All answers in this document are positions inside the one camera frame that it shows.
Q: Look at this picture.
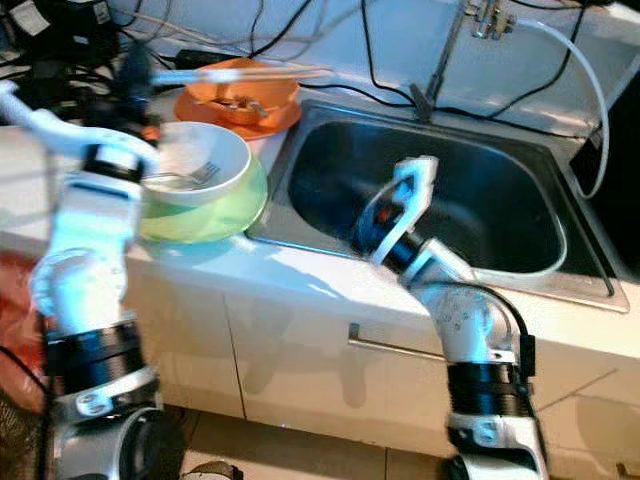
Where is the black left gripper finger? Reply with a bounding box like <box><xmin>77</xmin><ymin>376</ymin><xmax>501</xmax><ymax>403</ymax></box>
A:
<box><xmin>122</xmin><ymin>40</ymin><xmax>157</xmax><ymax>96</ymax></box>

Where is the white ribbed bowl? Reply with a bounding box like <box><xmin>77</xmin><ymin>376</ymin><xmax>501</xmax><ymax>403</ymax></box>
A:
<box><xmin>140</xmin><ymin>120</ymin><xmax>253</xmax><ymax>208</ymax></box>

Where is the white kitchen cabinet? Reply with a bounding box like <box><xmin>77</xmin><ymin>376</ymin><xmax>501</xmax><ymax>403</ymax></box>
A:
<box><xmin>160</xmin><ymin>275</ymin><xmax>640</xmax><ymax>471</ymax></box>

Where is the small black power strip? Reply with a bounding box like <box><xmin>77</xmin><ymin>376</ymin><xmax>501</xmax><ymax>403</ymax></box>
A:
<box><xmin>175</xmin><ymin>48</ymin><xmax>231</xmax><ymax>71</ymax></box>

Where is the black charger box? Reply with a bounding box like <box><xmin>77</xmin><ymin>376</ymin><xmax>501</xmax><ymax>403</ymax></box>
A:
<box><xmin>5</xmin><ymin>0</ymin><xmax>118</xmax><ymax>63</ymax></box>

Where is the metal fork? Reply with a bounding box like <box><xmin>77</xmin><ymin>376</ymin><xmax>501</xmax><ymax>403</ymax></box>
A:
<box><xmin>150</xmin><ymin>160</ymin><xmax>223</xmax><ymax>191</ymax></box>

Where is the stainless steel sink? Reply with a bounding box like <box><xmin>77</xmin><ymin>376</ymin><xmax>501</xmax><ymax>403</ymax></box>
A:
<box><xmin>245</xmin><ymin>98</ymin><xmax>636</xmax><ymax>313</ymax></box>

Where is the light green plate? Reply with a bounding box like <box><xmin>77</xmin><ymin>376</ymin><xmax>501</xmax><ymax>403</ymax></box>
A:
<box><xmin>138</xmin><ymin>160</ymin><xmax>269</xmax><ymax>244</ymax></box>

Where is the orange bowl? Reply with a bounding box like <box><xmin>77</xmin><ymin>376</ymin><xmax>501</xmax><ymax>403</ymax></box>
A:
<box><xmin>188</xmin><ymin>58</ymin><xmax>301</xmax><ymax>116</ymax></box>

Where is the metal faucet pipe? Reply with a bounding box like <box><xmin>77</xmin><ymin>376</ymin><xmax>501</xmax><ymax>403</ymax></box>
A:
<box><xmin>410</xmin><ymin>0</ymin><xmax>473</xmax><ymax>111</ymax></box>

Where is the red plastic bag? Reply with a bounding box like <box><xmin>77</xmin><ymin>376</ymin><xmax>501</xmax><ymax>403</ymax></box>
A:
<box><xmin>0</xmin><ymin>250</ymin><xmax>51</xmax><ymax>401</ymax></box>

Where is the black box object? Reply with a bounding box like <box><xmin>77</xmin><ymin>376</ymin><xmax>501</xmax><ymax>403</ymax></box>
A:
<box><xmin>568</xmin><ymin>125</ymin><xmax>640</xmax><ymax>271</ymax></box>

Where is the grey robot foot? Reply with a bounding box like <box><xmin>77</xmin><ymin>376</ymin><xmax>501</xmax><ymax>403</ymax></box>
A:
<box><xmin>182</xmin><ymin>460</ymin><xmax>243</xmax><ymax>480</ymax></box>

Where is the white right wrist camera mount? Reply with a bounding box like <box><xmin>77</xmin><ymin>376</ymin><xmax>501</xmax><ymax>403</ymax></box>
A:
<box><xmin>370</xmin><ymin>155</ymin><xmax>441</xmax><ymax>266</ymax></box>

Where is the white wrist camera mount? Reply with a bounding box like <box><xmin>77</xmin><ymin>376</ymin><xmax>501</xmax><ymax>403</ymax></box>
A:
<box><xmin>370</xmin><ymin>155</ymin><xmax>441</xmax><ymax>266</ymax></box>
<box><xmin>0</xmin><ymin>80</ymin><xmax>161</xmax><ymax>173</ymax></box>

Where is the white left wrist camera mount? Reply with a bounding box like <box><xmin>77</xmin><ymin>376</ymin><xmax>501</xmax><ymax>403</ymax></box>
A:
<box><xmin>0</xmin><ymin>80</ymin><xmax>161</xmax><ymax>173</ymax></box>

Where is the metal drawer handle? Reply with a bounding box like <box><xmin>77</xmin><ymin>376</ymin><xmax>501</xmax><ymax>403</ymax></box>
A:
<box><xmin>347</xmin><ymin>322</ymin><xmax>449</xmax><ymax>363</ymax></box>

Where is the small faucet lever handle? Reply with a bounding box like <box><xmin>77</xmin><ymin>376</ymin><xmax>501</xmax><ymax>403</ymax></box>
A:
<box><xmin>408</xmin><ymin>82</ymin><xmax>436</xmax><ymax>111</ymax></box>

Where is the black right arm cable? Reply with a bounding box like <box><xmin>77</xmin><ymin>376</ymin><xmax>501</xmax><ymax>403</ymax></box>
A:
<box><xmin>465</xmin><ymin>282</ymin><xmax>536</xmax><ymax>381</ymax></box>

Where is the thick black cable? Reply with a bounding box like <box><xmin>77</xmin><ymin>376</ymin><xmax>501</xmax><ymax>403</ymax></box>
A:
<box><xmin>360</xmin><ymin>0</ymin><xmax>416</xmax><ymax>101</ymax></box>

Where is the metal wall tap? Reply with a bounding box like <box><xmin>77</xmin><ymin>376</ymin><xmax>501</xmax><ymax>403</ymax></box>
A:
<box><xmin>463</xmin><ymin>0</ymin><xmax>513</xmax><ymax>41</ymax></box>

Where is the white hose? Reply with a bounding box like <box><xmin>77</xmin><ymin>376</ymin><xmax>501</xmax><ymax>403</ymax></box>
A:
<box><xmin>510</xmin><ymin>15</ymin><xmax>611</xmax><ymax>199</ymax></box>

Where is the dark wire mesh object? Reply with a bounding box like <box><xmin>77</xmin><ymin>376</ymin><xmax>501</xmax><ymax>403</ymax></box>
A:
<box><xmin>0</xmin><ymin>400</ymin><xmax>41</xmax><ymax>480</ymax></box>

